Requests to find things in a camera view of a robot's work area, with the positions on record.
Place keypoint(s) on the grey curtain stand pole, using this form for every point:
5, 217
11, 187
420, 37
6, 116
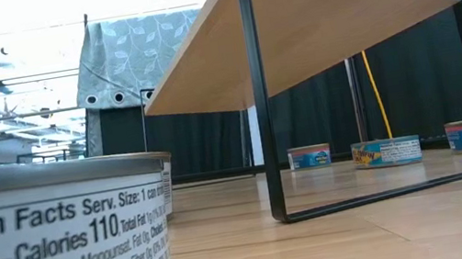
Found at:
356, 105

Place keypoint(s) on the black curtain panel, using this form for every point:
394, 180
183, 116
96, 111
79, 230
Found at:
196, 144
428, 84

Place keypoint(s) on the grey leaf-patterned cloth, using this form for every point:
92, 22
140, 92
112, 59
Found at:
130, 52

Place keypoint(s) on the wooden shelf with black frame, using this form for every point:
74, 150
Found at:
313, 33

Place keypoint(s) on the yellow blue label tuna can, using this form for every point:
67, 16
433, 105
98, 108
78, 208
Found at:
386, 153

